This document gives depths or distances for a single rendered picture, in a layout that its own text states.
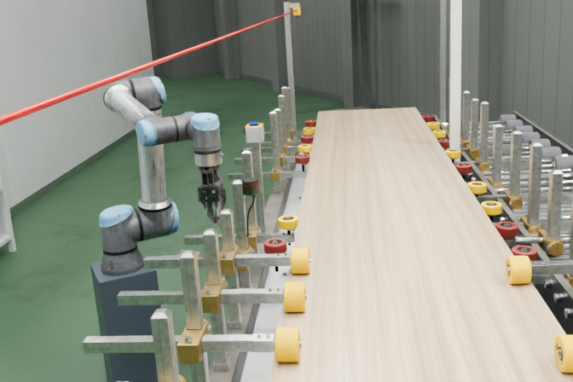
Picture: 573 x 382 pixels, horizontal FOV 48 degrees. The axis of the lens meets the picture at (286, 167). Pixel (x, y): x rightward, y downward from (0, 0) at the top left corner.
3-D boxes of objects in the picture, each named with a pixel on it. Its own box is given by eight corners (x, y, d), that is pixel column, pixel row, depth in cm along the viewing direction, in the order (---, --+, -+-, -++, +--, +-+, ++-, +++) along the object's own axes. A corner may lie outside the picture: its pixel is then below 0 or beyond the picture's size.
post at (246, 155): (250, 267, 260) (241, 151, 248) (251, 263, 264) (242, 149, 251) (258, 267, 260) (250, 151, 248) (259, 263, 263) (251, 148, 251)
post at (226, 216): (231, 349, 214) (219, 211, 202) (233, 344, 217) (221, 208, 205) (241, 349, 214) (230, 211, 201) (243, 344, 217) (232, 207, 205)
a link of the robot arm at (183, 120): (168, 113, 226) (179, 118, 215) (199, 109, 231) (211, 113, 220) (170, 139, 229) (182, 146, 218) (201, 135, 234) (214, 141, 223)
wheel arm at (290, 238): (184, 246, 256) (183, 236, 255) (186, 244, 259) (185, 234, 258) (294, 244, 252) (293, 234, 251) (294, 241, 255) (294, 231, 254)
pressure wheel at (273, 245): (264, 275, 227) (262, 245, 224) (267, 266, 234) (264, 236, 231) (286, 275, 226) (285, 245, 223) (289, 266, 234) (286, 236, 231)
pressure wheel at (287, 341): (274, 326, 151) (278, 327, 158) (274, 361, 149) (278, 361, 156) (299, 326, 150) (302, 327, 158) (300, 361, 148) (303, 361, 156)
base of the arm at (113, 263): (105, 279, 281) (101, 257, 278) (97, 263, 297) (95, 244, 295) (148, 269, 288) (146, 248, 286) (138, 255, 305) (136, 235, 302)
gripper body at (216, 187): (198, 204, 217) (194, 169, 213) (203, 196, 225) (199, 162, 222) (220, 203, 216) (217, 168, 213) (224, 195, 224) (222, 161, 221)
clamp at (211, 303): (199, 313, 175) (197, 296, 174) (208, 292, 188) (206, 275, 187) (221, 313, 175) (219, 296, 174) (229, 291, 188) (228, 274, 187)
